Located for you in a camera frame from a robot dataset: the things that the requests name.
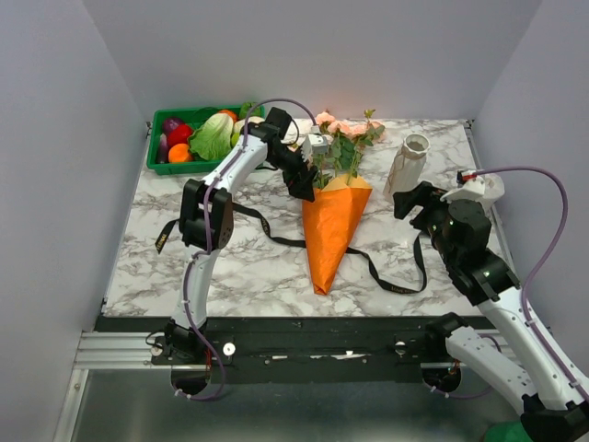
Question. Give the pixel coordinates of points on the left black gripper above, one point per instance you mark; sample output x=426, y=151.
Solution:
x=299, y=186

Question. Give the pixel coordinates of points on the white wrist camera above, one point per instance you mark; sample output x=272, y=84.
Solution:
x=314, y=145
x=470, y=186

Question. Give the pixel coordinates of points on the white radish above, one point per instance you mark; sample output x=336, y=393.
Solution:
x=239, y=125

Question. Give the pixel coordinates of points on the black ribbon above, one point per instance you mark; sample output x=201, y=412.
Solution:
x=301, y=244

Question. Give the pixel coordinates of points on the purple eggplant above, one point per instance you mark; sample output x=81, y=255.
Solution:
x=162, y=150

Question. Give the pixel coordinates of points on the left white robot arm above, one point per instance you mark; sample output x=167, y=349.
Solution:
x=206, y=224

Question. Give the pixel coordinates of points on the purple onion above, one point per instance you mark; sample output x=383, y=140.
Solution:
x=170, y=124

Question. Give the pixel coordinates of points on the green object bottom corner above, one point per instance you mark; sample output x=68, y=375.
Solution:
x=506, y=432

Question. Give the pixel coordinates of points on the green bell pepper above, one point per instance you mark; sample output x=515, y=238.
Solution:
x=250, y=109

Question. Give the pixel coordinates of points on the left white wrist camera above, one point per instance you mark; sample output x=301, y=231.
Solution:
x=314, y=145

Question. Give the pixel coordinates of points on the aluminium frame bar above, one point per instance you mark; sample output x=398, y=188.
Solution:
x=100, y=351

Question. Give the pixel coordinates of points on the white cup with drawing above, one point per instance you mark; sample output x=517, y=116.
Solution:
x=493, y=192

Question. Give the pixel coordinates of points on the green plastic crate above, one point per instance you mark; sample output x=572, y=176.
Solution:
x=195, y=118

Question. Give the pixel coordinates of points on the orange fruit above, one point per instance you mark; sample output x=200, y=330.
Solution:
x=179, y=153

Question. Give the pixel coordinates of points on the orange tomato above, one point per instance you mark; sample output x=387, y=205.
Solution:
x=229, y=113

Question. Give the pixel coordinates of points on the green cabbage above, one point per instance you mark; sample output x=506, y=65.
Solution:
x=212, y=140

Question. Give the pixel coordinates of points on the white ribbed vase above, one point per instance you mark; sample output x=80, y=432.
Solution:
x=407, y=165

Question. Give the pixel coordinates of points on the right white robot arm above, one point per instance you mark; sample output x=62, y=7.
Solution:
x=541, y=383

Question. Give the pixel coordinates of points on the pink rose stem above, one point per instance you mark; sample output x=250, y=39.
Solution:
x=327, y=159
x=361, y=136
x=329, y=125

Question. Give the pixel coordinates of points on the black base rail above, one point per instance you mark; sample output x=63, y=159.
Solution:
x=291, y=350

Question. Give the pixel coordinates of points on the orange wrapping paper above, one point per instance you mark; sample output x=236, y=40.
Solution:
x=329, y=226

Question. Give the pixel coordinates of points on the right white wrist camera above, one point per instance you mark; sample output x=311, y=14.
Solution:
x=470, y=186

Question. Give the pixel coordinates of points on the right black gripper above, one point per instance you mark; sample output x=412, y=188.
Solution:
x=424, y=191

